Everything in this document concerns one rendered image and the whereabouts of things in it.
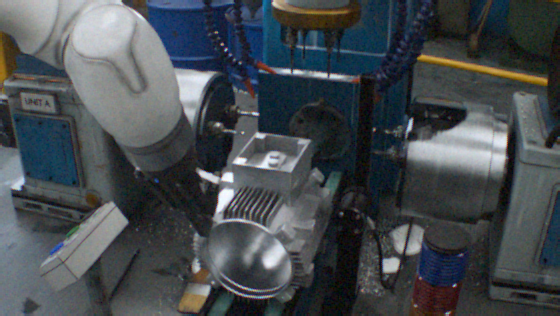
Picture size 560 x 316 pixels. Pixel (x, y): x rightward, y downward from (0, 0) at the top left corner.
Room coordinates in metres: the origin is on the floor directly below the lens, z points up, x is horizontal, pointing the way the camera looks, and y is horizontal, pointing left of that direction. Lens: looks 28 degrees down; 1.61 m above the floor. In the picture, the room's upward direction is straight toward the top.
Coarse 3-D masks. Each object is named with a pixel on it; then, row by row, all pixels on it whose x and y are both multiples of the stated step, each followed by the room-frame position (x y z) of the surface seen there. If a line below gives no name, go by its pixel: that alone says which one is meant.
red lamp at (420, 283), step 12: (420, 288) 0.54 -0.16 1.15; (432, 288) 0.53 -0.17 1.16; (444, 288) 0.52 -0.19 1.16; (456, 288) 0.53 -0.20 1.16; (420, 300) 0.53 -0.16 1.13; (432, 300) 0.52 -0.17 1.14; (444, 300) 0.52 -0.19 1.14; (456, 300) 0.53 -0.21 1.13; (432, 312) 0.52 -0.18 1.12; (444, 312) 0.52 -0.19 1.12
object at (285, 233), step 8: (312, 176) 0.92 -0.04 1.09; (320, 176) 0.93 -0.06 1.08; (312, 184) 0.92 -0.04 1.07; (216, 216) 0.79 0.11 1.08; (216, 224) 0.78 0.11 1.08; (288, 224) 0.77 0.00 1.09; (280, 232) 0.75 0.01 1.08; (288, 232) 0.75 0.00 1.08; (296, 232) 0.76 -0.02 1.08; (280, 240) 0.75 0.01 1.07; (288, 240) 0.75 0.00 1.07; (208, 280) 0.79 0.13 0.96; (216, 280) 0.78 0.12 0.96; (288, 288) 0.76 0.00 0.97; (280, 296) 0.75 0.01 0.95; (288, 296) 0.75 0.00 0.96
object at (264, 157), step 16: (256, 144) 0.95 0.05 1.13; (272, 144) 0.96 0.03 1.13; (288, 144) 0.95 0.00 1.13; (304, 144) 0.93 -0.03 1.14; (256, 160) 0.92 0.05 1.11; (272, 160) 0.89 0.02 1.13; (288, 160) 0.92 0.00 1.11; (304, 160) 0.90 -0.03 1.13; (240, 176) 0.85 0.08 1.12; (256, 176) 0.85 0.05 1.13; (272, 176) 0.84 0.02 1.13; (288, 176) 0.83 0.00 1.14; (304, 176) 0.90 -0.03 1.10; (272, 192) 0.84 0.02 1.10; (288, 192) 0.83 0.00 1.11
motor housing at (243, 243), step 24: (240, 192) 0.84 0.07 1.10; (264, 192) 0.83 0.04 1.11; (240, 216) 0.77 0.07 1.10; (264, 216) 0.77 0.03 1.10; (288, 216) 0.81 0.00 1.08; (312, 216) 0.83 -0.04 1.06; (216, 240) 0.84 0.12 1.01; (240, 240) 0.89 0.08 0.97; (264, 240) 0.92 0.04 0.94; (312, 240) 0.80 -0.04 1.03; (216, 264) 0.80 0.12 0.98; (240, 264) 0.84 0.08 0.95; (264, 264) 0.85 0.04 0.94; (288, 264) 0.83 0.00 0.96; (240, 288) 0.78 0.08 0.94; (264, 288) 0.78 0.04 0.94
